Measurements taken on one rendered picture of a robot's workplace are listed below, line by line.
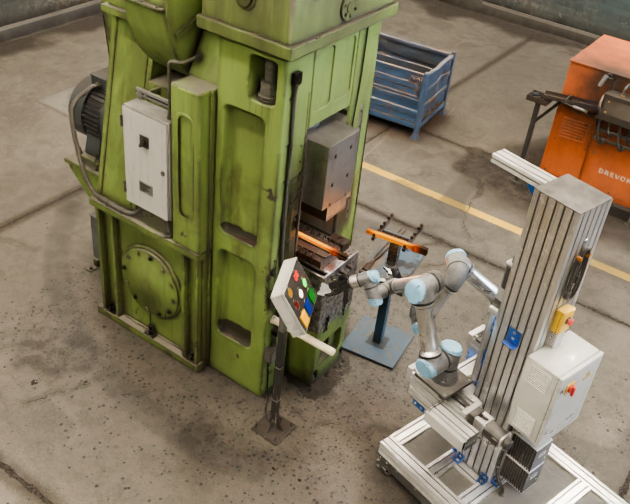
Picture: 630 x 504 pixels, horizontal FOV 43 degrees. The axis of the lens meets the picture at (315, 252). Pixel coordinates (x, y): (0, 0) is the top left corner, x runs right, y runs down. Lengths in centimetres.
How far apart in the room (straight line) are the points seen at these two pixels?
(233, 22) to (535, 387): 229
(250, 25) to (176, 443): 248
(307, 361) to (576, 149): 366
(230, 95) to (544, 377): 210
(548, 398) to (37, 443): 290
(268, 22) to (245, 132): 70
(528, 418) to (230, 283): 193
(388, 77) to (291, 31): 451
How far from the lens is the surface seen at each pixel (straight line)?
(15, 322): 589
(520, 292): 395
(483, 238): 701
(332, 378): 540
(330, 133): 441
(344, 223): 512
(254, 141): 431
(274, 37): 390
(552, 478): 492
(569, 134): 774
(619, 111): 737
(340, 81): 444
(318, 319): 492
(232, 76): 419
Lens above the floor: 379
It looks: 36 degrees down
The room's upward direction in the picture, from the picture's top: 6 degrees clockwise
